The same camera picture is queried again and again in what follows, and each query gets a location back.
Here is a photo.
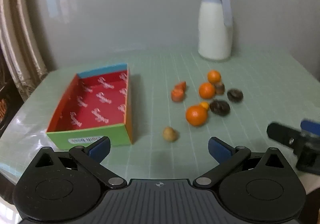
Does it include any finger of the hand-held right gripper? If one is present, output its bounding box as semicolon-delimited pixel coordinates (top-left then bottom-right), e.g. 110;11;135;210
267;122;304;150
296;119;320;172

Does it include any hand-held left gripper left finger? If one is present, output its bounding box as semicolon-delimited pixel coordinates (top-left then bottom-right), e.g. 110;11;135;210
34;136;127;189

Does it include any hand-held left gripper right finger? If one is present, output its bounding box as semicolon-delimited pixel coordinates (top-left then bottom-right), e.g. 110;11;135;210
192;136;287;189

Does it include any large orange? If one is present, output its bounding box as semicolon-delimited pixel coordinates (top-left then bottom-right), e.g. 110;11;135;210
185;105;208;127

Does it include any large dark brown fruit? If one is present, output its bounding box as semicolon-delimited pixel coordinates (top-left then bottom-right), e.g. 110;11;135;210
209;99;230;115

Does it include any colourful cardboard box red inside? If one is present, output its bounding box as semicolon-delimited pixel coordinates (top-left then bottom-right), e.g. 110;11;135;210
46;63;134;150

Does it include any dark brown round fruit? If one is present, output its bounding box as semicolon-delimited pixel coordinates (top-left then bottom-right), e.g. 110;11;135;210
227;89;244;103

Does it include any small orange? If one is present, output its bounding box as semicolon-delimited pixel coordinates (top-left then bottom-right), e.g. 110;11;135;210
207;70;222;84
199;82;216;99

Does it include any orange patterned bench cushion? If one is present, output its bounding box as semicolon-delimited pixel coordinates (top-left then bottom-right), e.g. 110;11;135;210
0;98;7;119

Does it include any white thermos jug grey lid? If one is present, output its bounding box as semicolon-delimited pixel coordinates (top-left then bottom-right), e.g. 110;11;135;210
198;0;233;62

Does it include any beige satin curtain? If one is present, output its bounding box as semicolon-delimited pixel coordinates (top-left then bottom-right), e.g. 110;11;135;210
0;0;48;102

